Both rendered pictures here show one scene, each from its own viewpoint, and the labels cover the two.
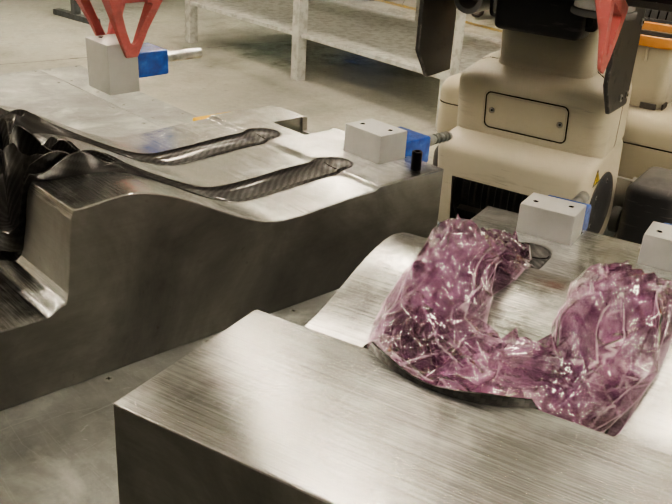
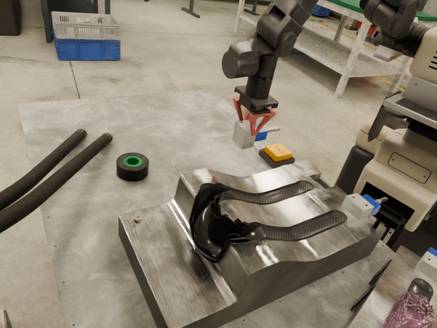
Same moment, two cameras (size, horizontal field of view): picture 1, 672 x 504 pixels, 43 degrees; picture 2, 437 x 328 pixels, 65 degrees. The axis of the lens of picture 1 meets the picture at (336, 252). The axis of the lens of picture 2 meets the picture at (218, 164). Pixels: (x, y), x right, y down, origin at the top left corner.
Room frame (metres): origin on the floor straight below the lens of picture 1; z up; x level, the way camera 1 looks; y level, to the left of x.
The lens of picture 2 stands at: (0.17, 0.21, 1.36)
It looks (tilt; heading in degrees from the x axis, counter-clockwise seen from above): 35 degrees down; 7
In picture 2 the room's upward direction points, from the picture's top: 12 degrees clockwise
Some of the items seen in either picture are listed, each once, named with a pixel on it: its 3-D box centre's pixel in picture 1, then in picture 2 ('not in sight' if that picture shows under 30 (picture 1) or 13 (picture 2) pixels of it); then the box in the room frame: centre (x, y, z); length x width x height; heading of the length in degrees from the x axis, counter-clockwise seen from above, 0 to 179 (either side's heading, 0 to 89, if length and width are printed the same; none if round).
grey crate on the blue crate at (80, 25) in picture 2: not in sight; (86, 26); (3.37, 2.21, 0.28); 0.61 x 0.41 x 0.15; 128
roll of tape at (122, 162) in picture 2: not in sight; (132, 166); (0.82, 0.51, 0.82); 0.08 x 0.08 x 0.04
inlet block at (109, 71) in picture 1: (150, 58); (259, 131); (0.96, 0.22, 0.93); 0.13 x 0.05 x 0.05; 133
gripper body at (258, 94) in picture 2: not in sight; (258, 86); (0.93, 0.25, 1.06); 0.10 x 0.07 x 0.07; 43
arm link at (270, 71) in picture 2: not in sight; (262, 62); (0.93, 0.26, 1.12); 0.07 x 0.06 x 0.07; 138
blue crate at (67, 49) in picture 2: not in sight; (87, 43); (3.37, 2.21, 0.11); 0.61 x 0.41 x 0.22; 128
